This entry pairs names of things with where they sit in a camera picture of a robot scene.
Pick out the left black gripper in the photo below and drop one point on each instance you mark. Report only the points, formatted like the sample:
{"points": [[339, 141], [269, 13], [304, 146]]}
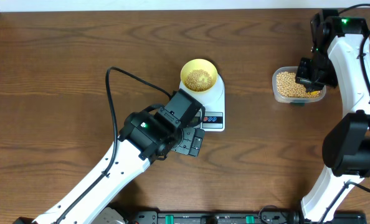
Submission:
{"points": [[189, 145]]}

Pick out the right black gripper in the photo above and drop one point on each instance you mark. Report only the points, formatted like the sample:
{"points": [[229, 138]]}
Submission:
{"points": [[302, 77]]}

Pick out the yellow plastic scoop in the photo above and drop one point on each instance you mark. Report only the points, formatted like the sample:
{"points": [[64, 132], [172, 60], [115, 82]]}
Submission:
{"points": [[314, 92]]}

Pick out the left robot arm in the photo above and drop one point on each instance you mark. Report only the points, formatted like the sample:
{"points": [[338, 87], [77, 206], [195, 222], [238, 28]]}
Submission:
{"points": [[147, 136]]}

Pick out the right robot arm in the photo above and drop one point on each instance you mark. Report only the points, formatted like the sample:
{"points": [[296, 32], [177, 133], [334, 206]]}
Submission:
{"points": [[341, 58]]}

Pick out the white digital kitchen scale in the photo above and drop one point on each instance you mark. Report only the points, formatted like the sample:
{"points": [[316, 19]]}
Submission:
{"points": [[213, 100]]}

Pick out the soybeans in bowl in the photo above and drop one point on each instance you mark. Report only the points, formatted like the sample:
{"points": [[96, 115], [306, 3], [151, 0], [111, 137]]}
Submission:
{"points": [[199, 80]]}

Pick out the yellow plastic bowl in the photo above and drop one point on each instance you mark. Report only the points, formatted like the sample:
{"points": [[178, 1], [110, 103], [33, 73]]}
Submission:
{"points": [[197, 64]]}

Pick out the soybeans in container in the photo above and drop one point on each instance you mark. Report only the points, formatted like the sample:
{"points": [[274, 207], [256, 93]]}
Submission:
{"points": [[287, 86]]}

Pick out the clear plastic container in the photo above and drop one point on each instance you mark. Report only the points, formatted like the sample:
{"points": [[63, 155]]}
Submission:
{"points": [[283, 99]]}

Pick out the green tape strip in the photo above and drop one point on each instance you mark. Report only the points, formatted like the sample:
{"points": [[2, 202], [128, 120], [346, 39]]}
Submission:
{"points": [[297, 103]]}

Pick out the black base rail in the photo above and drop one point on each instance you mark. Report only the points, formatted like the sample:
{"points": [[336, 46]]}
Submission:
{"points": [[152, 217]]}

